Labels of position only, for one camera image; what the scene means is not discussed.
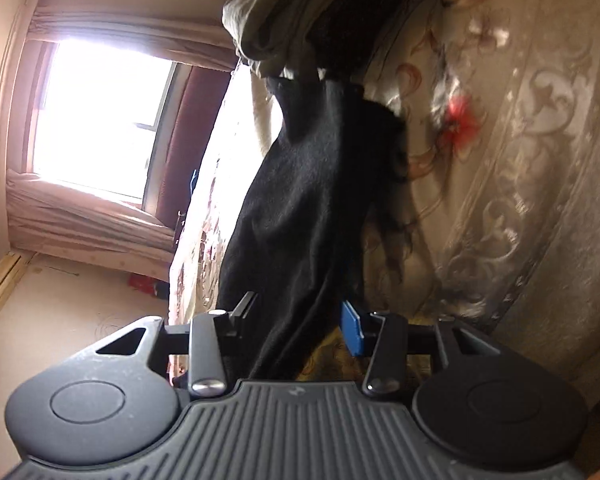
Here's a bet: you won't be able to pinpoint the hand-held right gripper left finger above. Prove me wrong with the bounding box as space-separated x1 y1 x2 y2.
92 291 258 397

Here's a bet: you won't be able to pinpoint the grey-green garment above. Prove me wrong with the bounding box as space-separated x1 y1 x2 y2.
222 0 381 81

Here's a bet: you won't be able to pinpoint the floral satin bedspread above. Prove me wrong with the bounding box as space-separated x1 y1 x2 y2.
167 0 600 411

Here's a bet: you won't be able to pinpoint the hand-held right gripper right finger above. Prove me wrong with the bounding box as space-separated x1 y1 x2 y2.
340 300 503 397

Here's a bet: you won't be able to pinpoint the red printed item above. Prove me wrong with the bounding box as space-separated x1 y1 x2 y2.
129 274 171 298

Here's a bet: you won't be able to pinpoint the maroon sofa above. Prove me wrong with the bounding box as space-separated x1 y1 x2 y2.
142 62 233 226

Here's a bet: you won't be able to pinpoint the black pants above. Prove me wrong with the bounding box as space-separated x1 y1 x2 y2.
215 75 411 381

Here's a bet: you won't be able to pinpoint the bright window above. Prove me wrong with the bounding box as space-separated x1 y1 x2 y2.
32 40 181 201

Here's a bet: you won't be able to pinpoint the light wooden cabinet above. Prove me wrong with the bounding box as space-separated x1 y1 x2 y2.
0 252 36 321

